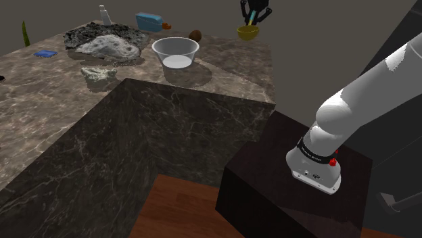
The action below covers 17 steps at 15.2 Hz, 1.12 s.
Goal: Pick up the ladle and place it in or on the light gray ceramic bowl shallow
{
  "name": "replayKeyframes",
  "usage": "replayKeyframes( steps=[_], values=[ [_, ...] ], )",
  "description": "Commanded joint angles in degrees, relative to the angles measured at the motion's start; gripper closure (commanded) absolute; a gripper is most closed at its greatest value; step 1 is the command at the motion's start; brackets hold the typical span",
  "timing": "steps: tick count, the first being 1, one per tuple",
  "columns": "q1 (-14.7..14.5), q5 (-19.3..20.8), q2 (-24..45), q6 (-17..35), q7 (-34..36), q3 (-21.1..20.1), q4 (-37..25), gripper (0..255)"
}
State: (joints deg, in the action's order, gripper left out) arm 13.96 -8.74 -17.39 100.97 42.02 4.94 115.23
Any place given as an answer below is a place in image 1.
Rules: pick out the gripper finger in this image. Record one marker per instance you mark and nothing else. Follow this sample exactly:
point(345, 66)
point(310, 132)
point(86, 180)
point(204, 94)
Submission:
point(265, 13)
point(243, 10)

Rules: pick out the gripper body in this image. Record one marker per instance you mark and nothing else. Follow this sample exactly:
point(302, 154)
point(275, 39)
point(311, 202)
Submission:
point(258, 4)

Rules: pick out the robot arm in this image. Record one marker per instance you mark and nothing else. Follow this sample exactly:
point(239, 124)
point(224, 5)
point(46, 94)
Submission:
point(359, 99)

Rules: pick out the cyan and yellow stick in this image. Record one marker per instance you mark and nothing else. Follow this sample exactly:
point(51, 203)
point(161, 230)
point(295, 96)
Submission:
point(252, 17)

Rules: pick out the yellow bowl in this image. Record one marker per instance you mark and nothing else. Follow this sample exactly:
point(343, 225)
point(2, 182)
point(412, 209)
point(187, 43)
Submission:
point(248, 33)

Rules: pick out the brown egg-shaped fruit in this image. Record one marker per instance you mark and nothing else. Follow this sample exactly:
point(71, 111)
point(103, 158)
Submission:
point(195, 35)

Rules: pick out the blue bottle with orange cap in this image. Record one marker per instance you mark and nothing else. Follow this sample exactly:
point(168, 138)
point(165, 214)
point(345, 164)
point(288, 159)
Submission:
point(149, 22)

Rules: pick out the grey white bottle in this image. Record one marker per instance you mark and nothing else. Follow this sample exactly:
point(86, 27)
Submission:
point(105, 16)

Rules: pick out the large grey rough rock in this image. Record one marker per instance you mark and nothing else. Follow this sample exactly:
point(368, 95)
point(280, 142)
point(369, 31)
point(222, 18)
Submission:
point(108, 44)

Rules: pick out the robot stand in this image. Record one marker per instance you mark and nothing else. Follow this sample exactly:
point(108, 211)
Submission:
point(263, 171)

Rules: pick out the small pale grey rock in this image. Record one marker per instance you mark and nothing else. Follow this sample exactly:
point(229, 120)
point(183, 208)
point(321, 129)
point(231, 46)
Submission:
point(98, 73)

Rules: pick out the blue sponge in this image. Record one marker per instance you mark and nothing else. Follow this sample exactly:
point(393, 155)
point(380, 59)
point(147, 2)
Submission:
point(45, 53)

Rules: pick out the green plant leaf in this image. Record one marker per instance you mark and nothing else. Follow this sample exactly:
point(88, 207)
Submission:
point(25, 34)

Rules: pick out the grey angled bar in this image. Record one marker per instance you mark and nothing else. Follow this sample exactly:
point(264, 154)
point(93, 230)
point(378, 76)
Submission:
point(395, 203)

